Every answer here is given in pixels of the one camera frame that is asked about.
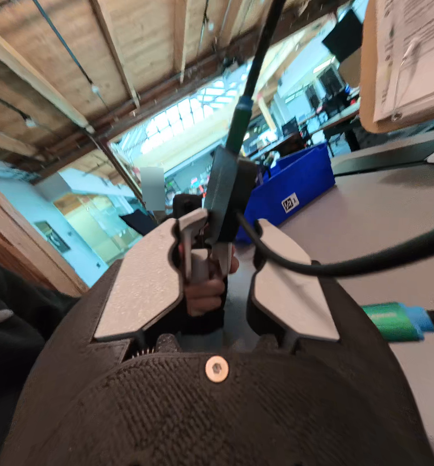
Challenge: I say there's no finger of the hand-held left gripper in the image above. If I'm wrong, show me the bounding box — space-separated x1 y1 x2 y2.
178 208 209 284
211 242 234 278

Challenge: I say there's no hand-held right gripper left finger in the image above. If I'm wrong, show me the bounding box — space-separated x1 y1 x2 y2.
93 218 185 341

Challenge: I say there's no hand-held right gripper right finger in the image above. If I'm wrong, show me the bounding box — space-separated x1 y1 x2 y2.
246 218 341 343

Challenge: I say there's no black square hub adapter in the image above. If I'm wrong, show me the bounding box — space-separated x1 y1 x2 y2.
202 146 258 245

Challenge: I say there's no thin black hub cable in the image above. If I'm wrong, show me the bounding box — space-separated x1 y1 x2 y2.
235 212 434 278

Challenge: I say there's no braided cable with green plugs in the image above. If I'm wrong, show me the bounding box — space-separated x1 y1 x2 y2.
225 0 287 153
361 301 434 343

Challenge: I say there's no blue plastic bin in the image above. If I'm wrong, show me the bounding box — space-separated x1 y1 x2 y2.
235 142 336 244

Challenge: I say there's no grey desk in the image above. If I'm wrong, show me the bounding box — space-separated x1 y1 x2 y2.
226 160 434 466

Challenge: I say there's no person's left hand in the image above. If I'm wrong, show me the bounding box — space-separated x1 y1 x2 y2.
184 246 240 317

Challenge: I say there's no person's black hoodie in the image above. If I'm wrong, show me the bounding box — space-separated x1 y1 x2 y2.
0 255 94 466

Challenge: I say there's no black flat panel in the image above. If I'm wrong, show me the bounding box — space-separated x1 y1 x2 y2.
331 125 434 178

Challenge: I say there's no wooden document stand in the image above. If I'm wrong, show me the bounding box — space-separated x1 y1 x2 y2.
358 0 434 164

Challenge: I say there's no black monitor screen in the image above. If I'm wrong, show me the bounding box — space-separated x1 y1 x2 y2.
322 9 363 62

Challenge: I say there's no printed paper sheet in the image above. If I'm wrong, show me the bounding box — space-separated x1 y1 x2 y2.
373 0 434 124

